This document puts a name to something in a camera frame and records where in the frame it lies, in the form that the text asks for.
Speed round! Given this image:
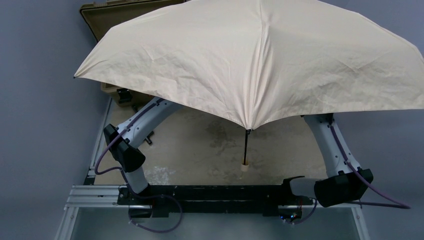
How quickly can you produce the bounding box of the beige folding umbrella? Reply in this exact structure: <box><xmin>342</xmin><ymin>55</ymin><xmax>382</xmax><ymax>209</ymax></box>
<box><xmin>73</xmin><ymin>0</ymin><xmax>424</xmax><ymax>174</ymax></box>

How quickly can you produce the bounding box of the black hex key tool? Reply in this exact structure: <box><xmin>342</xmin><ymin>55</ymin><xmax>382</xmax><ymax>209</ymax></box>
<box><xmin>131</xmin><ymin>105</ymin><xmax>154</xmax><ymax>146</ymax></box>

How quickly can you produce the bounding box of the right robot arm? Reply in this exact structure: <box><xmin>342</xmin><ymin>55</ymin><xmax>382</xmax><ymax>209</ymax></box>
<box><xmin>282</xmin><ymin>113</ymin><xmax>374</xmax><ymax>207</ymax></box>

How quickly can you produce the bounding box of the purple cable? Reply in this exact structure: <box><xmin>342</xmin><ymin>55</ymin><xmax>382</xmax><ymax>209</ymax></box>
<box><xmin>94</xmin><ymin>97</ymin><xmax>184</xmax><ymax>234</ymax></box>
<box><xmin>284</xmin><ymin>124</ymin><xmax>412</xmax><ymax>226</ymax></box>

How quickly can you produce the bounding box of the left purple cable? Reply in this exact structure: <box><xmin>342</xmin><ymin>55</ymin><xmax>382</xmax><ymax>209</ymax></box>
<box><xmin>94</xmin><ymin>97</ymin><xmax>184</xmax><ymax>234</ymax></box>

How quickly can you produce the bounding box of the tan hard case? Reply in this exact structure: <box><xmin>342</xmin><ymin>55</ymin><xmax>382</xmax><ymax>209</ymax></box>
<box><xmin>79</xmin><ymin>0</ymin><xmax>184</xmax><ymax>107</ymax></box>

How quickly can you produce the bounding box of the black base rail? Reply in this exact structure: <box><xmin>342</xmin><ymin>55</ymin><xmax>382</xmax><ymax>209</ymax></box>
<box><xmin>117</xmin><ymin>184</ymin><xmax>314</xmax><ymax>218</ymax></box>

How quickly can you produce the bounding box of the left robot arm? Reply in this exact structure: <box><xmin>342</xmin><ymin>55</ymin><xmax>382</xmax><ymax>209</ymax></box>
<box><xmin>103</xmin><ymin>97</ymin><xmax>183</xmax><ymax>195</ymax></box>

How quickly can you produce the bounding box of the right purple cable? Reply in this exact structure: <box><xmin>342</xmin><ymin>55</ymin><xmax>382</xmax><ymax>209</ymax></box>
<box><xmin>284</xmin><ymin>124</ymin><xmax>412</xmax><ymax>226</ymax></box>

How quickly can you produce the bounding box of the aluminium frame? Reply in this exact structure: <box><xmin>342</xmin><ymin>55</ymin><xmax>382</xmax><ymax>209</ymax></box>
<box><xmin>54</xmin><ymin>99</ymin><xmax>123</xmax><ymax>240</ymax></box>

